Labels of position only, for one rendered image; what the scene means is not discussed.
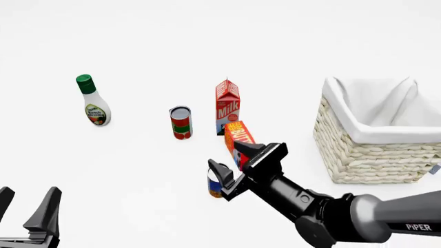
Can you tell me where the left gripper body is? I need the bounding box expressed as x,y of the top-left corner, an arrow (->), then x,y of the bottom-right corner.
0,227 -> 61,248

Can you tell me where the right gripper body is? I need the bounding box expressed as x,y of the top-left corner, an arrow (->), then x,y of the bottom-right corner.
220,142 -> 289,203

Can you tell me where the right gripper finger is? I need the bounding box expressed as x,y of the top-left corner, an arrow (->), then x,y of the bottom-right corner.
233,140 -> 267,163
207,158 -> 236,190

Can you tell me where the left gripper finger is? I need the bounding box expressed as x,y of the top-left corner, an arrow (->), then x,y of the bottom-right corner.
0,186 -> 16,223
22,186 -> 63,240

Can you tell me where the alphabet soup can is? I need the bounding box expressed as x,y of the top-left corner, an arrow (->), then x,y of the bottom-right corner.
206,163 -> 230,199

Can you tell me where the woven basket with white liner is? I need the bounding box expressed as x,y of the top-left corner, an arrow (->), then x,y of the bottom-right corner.
312,76 -> 441,185

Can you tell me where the orange butter box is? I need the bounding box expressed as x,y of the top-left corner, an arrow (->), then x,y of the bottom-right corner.
224,120 -> 256,172

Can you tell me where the red and white milk carton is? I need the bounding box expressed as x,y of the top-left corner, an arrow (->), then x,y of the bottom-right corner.
215,76 -> 241,136

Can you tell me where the red tomato sauce can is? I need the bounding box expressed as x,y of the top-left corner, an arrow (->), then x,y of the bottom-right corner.
168,105 -> 194,141

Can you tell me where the white salad dressing bottle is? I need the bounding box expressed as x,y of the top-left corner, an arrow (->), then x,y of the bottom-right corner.
75,74 -> 112,127

